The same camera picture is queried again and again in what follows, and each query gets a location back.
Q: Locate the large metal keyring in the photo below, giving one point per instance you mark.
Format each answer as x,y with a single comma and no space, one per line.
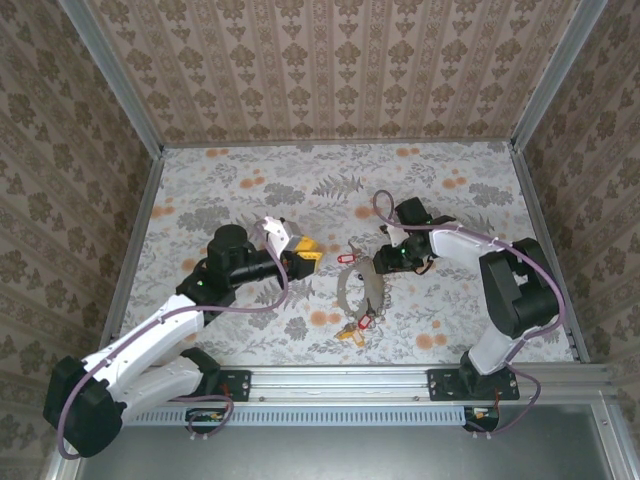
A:
375,290

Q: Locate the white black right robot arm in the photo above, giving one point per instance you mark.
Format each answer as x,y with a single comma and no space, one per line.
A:
520,290

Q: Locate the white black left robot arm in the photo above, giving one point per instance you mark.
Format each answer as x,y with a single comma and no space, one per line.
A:
150,335

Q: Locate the red key tag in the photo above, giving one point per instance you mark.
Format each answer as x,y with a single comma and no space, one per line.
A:
367,320
345,258

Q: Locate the floral tablecloth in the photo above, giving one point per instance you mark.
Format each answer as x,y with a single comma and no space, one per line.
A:
250,175

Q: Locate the yellow key tag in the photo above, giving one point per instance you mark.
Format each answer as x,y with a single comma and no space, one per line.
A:
356,339

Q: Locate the black base electronics box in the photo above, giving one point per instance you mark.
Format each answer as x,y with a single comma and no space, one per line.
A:
205,419
482,417

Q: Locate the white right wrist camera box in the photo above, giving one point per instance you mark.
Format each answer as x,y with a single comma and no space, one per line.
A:
386,229

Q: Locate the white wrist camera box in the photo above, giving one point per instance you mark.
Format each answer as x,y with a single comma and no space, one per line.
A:
386,229
277,232

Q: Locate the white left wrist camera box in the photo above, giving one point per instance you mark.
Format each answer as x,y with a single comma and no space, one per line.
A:
277,232

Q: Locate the aluminium side rail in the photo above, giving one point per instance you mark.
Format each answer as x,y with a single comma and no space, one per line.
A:
531,200
148,200

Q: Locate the black mount plate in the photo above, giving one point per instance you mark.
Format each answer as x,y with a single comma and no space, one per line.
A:
240,385
442,385

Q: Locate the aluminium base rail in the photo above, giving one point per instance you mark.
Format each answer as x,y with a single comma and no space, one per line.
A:
325,385

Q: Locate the aluminium frame post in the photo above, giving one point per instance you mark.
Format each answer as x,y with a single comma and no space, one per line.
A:
556,75
116,75

